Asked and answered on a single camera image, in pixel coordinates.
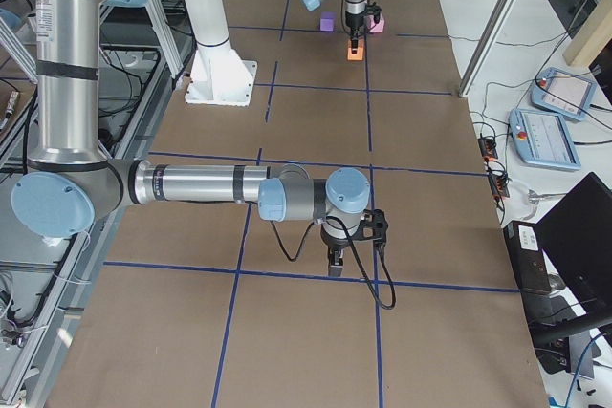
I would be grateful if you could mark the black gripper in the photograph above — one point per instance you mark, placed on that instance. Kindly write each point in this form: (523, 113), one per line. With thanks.
(353, 26)
(334, 245)

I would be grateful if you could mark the orange foam cube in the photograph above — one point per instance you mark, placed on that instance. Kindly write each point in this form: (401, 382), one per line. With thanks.
(355, 53)

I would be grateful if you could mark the pink foam cube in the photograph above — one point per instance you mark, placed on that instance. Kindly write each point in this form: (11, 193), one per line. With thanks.
(378, 26)

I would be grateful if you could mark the purple foam cube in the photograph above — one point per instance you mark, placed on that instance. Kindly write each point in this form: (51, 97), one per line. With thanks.
(327, 21)

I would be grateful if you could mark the brown paper table mat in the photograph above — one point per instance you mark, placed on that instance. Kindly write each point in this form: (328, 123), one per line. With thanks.
(208, 306)

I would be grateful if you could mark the orange black connector strip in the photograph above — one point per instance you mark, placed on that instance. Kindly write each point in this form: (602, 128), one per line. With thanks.
(496, 171)

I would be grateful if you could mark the black box with label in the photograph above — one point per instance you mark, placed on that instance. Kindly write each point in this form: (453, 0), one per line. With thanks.
(526, 258)

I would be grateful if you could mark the near teach pendant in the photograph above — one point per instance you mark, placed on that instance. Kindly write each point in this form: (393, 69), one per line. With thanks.
(542, 139)

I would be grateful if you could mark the teach pendant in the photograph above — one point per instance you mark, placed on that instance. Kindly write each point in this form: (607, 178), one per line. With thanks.
(563, 93)
(542, 139)

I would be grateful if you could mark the far teach pendant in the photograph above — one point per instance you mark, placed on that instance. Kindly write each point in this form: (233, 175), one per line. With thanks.
(563, 93)

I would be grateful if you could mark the black laptop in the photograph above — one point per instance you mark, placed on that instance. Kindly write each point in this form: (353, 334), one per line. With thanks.
(576, 237)

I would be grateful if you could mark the white pedestal column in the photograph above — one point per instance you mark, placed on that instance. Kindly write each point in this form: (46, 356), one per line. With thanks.
(218, 75)

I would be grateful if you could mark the aluminium frame post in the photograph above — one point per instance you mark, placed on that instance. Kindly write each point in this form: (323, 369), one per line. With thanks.
(498, 17)

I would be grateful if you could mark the aluminium side frame rail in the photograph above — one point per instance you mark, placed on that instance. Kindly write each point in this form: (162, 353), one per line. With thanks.
(103, 73)

